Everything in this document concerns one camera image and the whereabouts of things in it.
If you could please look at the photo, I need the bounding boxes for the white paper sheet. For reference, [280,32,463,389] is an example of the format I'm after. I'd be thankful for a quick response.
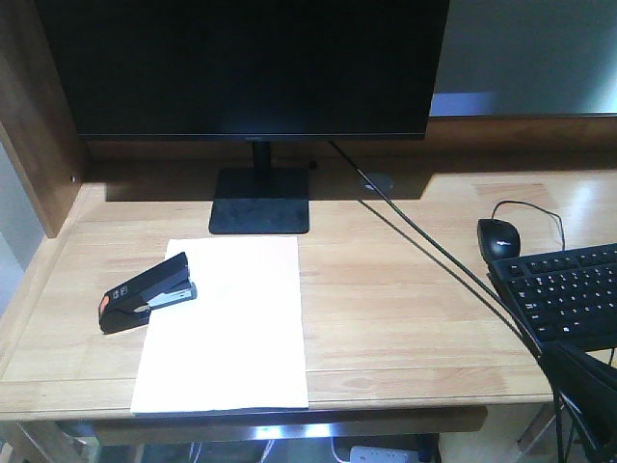
[130,236,309,414]

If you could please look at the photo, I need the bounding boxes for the black stapler orange button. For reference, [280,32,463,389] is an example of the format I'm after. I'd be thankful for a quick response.
[98,252,197,334]

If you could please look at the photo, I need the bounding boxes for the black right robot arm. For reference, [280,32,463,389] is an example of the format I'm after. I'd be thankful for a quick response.
[538,341,616,462]

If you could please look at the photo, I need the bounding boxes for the black computer monitor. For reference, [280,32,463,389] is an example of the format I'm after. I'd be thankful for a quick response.
[36,1,449,234]

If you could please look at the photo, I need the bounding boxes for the black computer mouse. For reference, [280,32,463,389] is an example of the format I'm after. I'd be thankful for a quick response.
[476,218,521,263]

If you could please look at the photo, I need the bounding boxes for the white power strip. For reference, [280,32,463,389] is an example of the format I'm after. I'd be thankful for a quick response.
[350,435,443,462]

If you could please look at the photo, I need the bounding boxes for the black computer keyboard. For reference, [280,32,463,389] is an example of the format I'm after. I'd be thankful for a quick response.
[489,243,616,352]

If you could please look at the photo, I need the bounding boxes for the grey desk cable grommet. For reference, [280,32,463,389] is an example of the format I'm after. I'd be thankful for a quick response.
[361,172,393,192]

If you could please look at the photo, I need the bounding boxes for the black mouse cable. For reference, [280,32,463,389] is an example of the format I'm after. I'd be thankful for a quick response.
[491,199,566,251]

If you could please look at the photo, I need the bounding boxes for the black monitor cable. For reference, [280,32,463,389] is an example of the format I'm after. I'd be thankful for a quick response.
[328,139,555,377]

